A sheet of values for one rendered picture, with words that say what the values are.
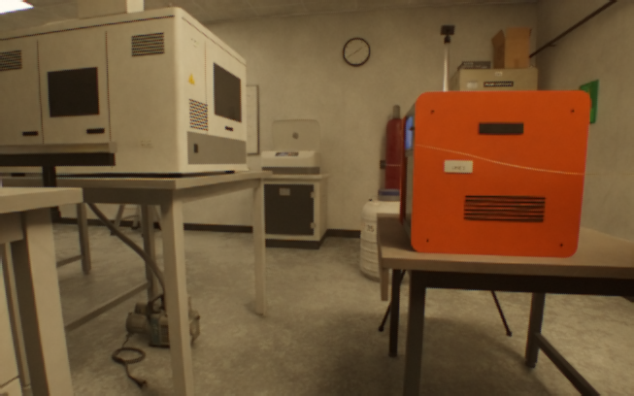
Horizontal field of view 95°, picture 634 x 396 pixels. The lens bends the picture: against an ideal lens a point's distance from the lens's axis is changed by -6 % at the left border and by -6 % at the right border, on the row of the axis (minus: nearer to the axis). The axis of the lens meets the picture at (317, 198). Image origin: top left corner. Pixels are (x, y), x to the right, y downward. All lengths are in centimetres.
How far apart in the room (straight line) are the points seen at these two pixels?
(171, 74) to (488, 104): 93
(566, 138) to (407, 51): 332
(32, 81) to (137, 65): 45
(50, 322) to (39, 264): 12
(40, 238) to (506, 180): 105
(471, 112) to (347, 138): 312
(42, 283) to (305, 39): 389
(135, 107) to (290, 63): 320
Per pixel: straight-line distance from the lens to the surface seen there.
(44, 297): 82
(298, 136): 391
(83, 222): 324
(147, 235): 228
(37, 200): 73
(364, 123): 395
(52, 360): 87
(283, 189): 339
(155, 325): 186
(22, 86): 158
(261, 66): 434
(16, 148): 107
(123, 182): 116
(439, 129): 87
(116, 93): 126
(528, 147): 94
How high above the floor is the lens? 95
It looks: 6 degrees down
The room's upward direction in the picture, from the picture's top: straight up
